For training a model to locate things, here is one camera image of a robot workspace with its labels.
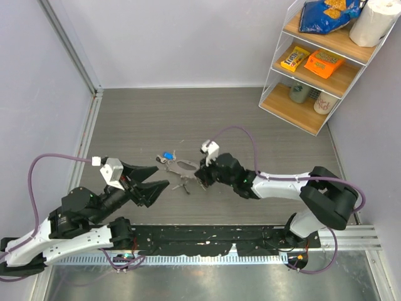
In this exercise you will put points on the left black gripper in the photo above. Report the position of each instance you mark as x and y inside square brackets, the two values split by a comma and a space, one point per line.
[146, 192]

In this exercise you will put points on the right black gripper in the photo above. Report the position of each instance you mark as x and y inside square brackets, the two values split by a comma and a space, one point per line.
[203, 172]

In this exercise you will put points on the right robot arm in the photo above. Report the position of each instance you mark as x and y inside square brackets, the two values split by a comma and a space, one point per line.
[329, 202]

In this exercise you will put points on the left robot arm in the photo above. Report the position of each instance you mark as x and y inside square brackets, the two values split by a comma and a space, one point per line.
[77, 225]

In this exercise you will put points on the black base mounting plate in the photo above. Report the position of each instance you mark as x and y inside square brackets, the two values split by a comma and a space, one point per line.
[217, 240]

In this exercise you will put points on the green grey mug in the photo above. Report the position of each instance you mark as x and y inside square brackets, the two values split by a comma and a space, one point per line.
[299, 92]

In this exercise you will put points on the white printed cup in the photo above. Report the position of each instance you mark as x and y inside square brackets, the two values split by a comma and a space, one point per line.
[324, 103]

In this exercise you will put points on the yellow candy bag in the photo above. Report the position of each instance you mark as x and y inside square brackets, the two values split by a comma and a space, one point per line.
[294, 59]

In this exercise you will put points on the orange candy bag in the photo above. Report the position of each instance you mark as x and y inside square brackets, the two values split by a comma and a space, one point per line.
[324, 63]

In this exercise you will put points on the blue chips bag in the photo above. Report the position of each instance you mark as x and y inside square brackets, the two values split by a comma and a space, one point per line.
[323, 17]

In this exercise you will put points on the white paper towel roll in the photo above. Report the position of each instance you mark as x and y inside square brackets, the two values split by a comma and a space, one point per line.
[374, 22]

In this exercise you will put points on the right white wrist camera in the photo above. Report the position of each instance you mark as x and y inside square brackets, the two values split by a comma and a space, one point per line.
[210, 151]

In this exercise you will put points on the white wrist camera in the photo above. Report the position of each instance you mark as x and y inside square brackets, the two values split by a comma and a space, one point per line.
[111, 172]
[210, 151]

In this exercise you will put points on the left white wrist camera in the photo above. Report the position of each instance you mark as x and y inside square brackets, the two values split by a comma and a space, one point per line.
[111, 172]

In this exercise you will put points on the slotted cable duct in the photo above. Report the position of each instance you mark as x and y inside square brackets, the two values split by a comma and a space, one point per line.
[232, 258]

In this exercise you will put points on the white wire shelf rack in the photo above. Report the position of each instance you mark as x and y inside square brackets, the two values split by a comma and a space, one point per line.
[275, 96]

